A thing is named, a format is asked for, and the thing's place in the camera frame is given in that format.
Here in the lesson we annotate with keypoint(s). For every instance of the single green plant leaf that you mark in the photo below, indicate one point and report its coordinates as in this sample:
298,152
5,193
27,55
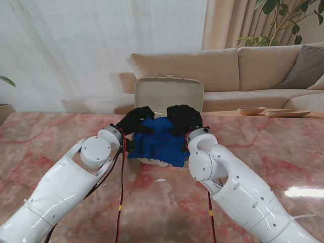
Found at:
8,81

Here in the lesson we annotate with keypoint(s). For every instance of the round wooden bowl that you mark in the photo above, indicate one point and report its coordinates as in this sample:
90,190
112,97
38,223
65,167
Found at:
251,111

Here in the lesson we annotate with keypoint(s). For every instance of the white sheer curtain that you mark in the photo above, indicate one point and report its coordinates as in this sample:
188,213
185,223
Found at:
101,50

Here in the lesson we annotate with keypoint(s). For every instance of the grey cushion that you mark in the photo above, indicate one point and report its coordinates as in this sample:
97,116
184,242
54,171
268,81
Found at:
303,68

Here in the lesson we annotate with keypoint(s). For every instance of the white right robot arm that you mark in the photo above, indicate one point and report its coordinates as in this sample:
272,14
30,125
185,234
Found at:
240,192

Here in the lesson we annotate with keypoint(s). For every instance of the tall green leafy plant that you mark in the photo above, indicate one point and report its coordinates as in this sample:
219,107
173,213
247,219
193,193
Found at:
296,27

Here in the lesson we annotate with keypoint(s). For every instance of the beige suitcase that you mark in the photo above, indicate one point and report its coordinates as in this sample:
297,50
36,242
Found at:
172,91

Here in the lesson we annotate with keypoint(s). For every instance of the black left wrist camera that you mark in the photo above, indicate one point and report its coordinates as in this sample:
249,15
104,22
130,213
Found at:
130,146

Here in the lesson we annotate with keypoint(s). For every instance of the light wooden coffee table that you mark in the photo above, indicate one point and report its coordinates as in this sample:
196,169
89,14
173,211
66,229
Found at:
317,115

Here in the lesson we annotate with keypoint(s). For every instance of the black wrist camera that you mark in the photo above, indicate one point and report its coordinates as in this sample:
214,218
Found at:
186,149
130,146

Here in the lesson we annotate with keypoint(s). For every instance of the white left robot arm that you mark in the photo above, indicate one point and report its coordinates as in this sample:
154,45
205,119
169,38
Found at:
63,182

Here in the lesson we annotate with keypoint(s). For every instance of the flat wooden tray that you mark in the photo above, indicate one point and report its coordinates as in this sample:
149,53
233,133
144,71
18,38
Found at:
288,113

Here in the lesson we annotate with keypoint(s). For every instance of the blue shirt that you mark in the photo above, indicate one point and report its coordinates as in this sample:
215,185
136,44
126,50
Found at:
157,144

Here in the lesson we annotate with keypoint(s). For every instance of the beige curtain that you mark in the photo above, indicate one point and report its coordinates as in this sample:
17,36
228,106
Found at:
227,22

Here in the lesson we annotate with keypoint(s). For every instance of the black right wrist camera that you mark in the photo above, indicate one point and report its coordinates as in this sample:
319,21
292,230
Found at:
186,149

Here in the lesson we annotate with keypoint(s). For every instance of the small white scrap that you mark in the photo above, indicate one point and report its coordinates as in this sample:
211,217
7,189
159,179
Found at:
160,180

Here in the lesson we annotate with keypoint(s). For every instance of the beige plant pot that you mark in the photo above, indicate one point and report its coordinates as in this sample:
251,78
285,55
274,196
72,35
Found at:
6,111

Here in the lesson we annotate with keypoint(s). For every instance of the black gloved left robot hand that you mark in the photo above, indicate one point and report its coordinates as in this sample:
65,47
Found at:
131,119

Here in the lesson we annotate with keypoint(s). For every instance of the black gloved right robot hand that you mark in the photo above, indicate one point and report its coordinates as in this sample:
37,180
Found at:
184,119

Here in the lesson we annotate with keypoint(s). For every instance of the beige sofa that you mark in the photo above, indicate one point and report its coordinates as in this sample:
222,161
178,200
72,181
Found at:
222,68

